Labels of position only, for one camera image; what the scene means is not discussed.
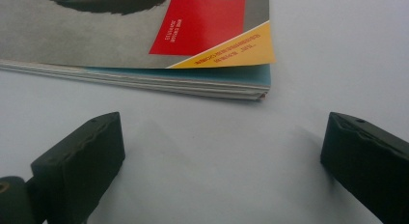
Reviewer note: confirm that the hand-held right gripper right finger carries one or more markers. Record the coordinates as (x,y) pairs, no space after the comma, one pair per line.
(366,159)

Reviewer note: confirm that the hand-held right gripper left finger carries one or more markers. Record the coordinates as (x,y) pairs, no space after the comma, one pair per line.
(78,166)

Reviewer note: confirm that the grey and red magazine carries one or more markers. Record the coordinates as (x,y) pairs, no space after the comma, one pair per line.
(96,40)

